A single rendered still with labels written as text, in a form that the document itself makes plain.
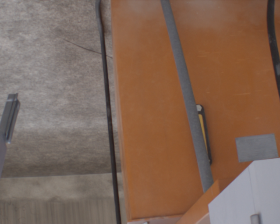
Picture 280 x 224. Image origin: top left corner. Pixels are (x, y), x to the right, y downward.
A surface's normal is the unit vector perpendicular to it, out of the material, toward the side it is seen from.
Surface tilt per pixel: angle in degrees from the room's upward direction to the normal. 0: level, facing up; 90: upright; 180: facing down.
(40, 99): 0
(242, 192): 90
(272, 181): 90
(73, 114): 0
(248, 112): 90
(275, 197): 90
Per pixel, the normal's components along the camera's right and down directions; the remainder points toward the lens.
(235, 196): -0.99, 0.06
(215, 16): 0.02, -0.39
